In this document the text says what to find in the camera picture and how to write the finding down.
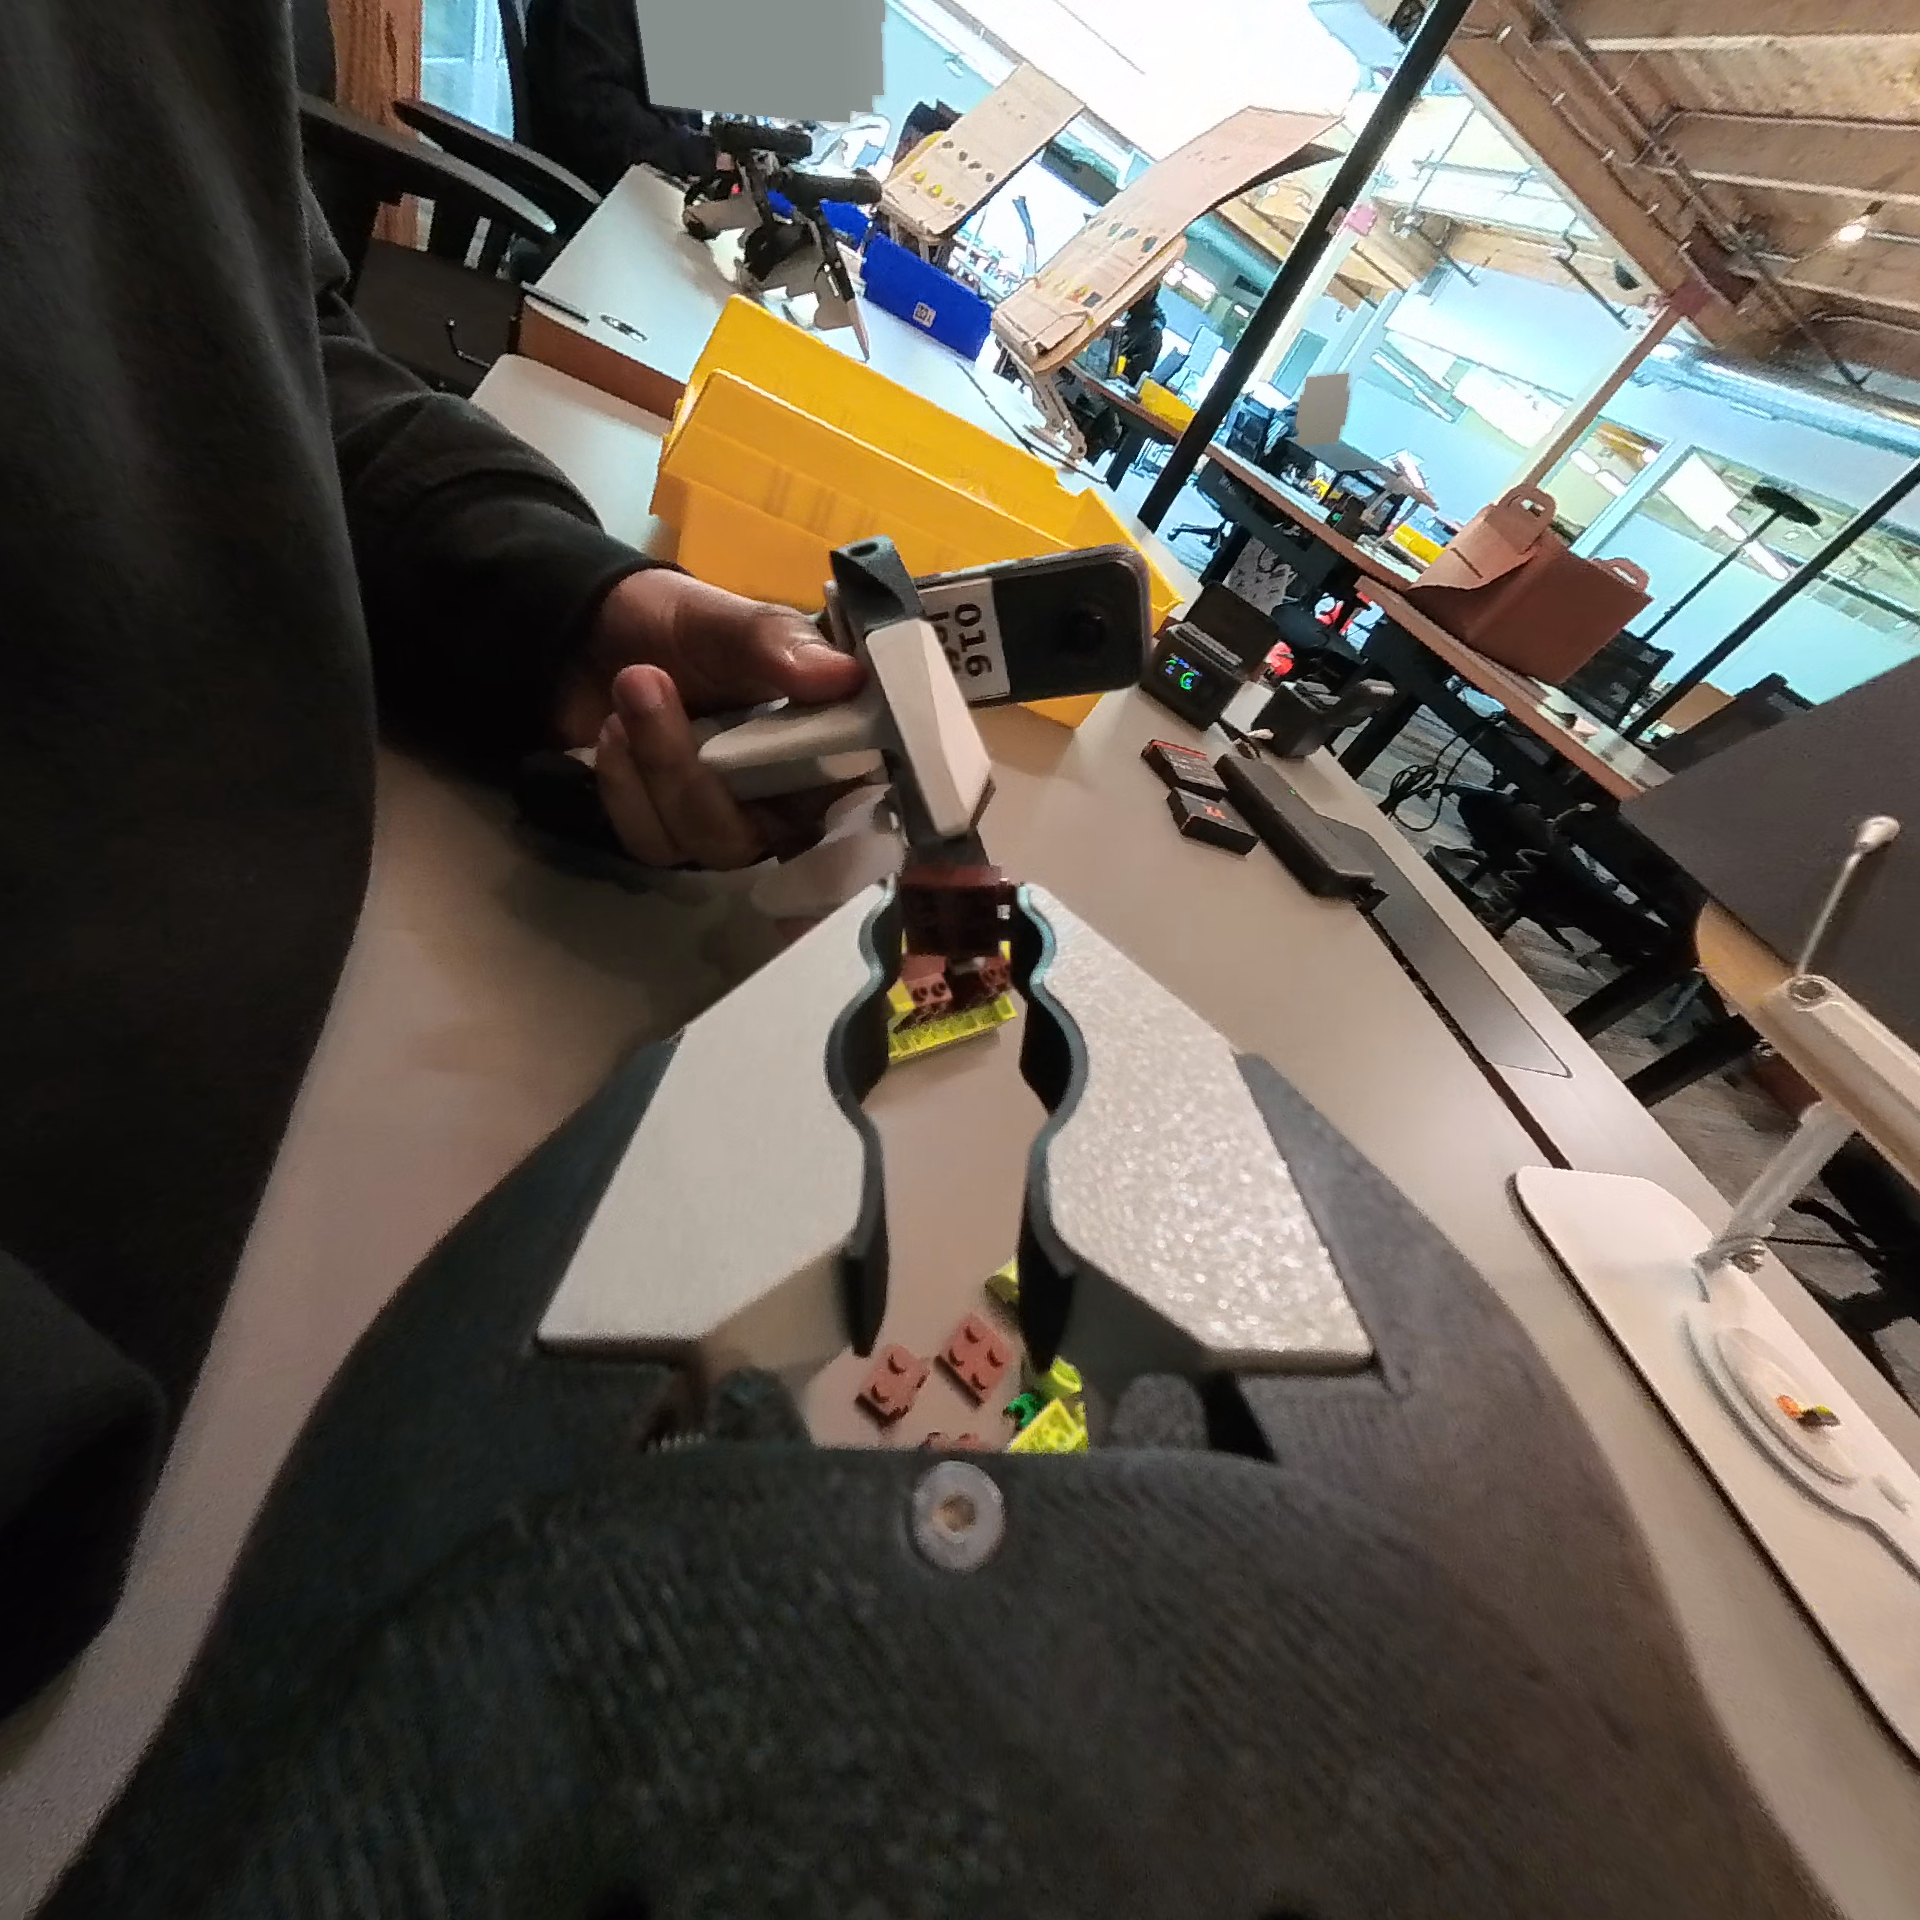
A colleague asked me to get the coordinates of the dark panel with wooden edge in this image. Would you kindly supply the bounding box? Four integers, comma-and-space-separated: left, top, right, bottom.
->
1621, 660, 1920, 1186

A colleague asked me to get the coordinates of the blue storage bin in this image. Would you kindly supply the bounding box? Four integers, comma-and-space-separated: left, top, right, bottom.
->
862, 232, 998, 362

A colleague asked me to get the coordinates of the brown paper bag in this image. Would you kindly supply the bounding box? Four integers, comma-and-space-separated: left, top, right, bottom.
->
1410, 487, 1656, 689

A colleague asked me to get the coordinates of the person's black clothing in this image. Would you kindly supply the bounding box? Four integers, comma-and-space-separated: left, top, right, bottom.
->
0, 0, 377, 1719

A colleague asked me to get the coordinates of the black and white device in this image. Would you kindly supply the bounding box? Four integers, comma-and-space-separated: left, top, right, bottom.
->
681, 118, 888, 362

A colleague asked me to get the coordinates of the black power adapter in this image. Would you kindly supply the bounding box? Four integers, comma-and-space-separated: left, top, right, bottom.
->
1253, 674, 1401, 760

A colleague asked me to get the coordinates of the wooden desk with black legs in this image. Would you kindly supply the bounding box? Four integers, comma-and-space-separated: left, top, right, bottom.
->
1201, 442, 1674, 804

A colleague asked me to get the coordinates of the black pillar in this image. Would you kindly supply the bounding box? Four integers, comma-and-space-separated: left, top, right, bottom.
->
1141, 0, 1480, 531

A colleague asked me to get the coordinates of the black office chair base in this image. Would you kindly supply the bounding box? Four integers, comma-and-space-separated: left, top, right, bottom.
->
1446, 780, 1666, 962

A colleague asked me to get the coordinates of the cardboard panel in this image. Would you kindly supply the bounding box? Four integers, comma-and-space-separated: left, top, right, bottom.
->
990, 105, 1346, 372
878, 66, 1085, 243

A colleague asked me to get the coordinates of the white adjustable stand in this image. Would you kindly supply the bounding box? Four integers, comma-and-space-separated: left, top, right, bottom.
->
1510, 817, 1920, 1759

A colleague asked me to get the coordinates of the yellow box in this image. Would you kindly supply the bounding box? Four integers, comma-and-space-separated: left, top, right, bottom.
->
652, 294, 1186, 729

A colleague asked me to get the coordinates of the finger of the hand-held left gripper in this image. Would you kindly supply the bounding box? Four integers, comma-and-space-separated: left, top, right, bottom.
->
862, 616, 1002, 841

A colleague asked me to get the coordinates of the pile of small toy bricks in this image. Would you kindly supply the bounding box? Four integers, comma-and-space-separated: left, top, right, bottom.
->
984, 1259, 1092, 1454

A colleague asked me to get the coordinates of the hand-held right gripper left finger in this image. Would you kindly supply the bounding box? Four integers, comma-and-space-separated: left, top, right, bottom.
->
538, 883, 902, 1375

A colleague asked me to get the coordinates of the small brown toy brick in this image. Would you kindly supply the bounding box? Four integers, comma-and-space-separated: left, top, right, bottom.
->
897, 862, 1017, 1008

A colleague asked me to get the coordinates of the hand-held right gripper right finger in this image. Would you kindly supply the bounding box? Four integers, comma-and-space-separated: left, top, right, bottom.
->
1014, 883, 1377, 1390

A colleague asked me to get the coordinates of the brown wooden board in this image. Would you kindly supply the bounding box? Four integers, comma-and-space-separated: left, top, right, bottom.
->
330, 0, 429, 244

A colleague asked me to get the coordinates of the black charger with display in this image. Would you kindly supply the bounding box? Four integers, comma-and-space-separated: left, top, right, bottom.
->
1141, 593, 1248, 731

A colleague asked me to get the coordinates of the person's left forearm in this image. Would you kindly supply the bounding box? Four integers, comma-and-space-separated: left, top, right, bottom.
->
322, 345, 683, 782

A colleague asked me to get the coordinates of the long black case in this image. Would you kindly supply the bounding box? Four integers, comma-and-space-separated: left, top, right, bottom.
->
1217, 751, 1386, 904

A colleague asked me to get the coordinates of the person's left hand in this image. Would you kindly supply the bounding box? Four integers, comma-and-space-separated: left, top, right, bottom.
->
597, 569, 866, 873

